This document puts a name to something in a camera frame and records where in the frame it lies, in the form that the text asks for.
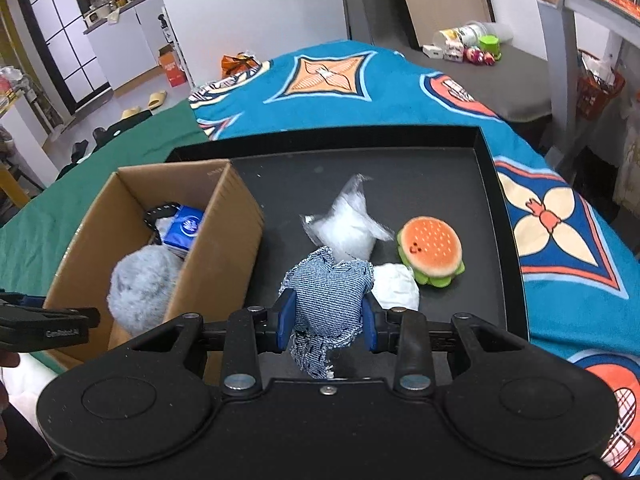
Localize beige hanging cloth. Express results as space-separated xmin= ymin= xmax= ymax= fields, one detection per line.
xmin=611 ymin=122 xmax=640 ymax=208

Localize burger plush toy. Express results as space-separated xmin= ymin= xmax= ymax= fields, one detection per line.
xmin=397 ymin=216 xmax=466 ymax=290

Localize clear plastic bag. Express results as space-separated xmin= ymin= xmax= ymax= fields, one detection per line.
xmin=301 ymin=174 xmax=397 ymax=264

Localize white plastic jar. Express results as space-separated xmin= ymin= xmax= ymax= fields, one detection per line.
xmin=432 ymin=21 xmax=495 ymax=54

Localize orange bag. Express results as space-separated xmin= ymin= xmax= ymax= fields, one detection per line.
xmin=221 ymin=52 xmax=262 ymax=82

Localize yellow shelf rack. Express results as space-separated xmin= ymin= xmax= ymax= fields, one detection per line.
xmin=0 ymin=62 xmax=57 ymax=211

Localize grey plush paw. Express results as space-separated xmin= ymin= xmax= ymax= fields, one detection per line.
xmin=107 ymin=246 xmax=184 ymax=337

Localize brown cardboard box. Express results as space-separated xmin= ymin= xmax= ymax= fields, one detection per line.
xmin=42 ymin=158 xmax=266 ymax=377

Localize white kitchen cabinet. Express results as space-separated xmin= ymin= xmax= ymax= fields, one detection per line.
xmin=64 ymin=0 xmax=177 ymax=93

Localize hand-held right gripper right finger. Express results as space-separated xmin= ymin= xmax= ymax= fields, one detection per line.
xmin=362 ymin=292 xmax=531 ymax=397

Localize blue patterned blanket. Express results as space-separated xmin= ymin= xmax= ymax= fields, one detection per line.
xmin=189 ymin=40 xmax=640 ymax=479

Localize green sheet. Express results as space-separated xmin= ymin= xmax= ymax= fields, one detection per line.
xmin=0 ymin=100 xmax=210 ymax=376

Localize green toy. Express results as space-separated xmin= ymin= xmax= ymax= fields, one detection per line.
xmin=477 ymin=34 xmax=503 ymax=62

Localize red basket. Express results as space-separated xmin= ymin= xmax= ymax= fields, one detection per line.
xmin=576 ymin=49 xmax=627 ymax=122

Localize blue denim cloth piece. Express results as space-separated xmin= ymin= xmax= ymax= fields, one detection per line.
xmin=278 ymin=246 xmax=375 ymax=380

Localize black tray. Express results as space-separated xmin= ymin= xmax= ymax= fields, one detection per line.
xmin=165 ymin=125 xmax=532 ymax=383

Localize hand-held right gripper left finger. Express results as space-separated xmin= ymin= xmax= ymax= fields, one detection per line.
xmin=120 ymin=290 xmax=297 ymax=397

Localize blue tissue pack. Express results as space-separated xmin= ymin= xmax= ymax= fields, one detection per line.
xmin=163 ymin=205 xmax=206 ymax=261

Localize small white box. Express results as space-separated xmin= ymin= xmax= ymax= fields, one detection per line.
xmin=422 ymin=42 xmax=464 ymax=63

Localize red round toys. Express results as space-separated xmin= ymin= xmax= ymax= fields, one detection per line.
xmin=463 ymin=45 xmax=497 ymax=67

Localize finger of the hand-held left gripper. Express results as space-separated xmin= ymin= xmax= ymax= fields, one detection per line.
xmin=47 ymin=306 xmax=101 ymax=331
xmin=0 ymin=292 xmax=47 ymax=311

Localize black framed glass door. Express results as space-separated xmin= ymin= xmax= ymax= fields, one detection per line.
xmin=12 ymin=0 xmax=114 ymax=117

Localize black and white sock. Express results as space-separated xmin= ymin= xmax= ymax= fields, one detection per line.
xmin=142 ymin=202 xmax=182 ymax=247

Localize orange carton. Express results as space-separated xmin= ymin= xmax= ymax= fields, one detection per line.
xmin=157 ymin=44 xmax=189 ymax=89

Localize grey mattress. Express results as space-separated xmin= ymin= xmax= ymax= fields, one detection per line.
xmin=339 ymin=0 xmax=555 ymax=122

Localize grey desk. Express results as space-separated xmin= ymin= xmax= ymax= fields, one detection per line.
xmin=531 ymin=0 xmax=640 ymax=171

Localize white soft bundle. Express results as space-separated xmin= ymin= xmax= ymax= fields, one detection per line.
xmin=372 ymin=262 xmax=421 ymax=314

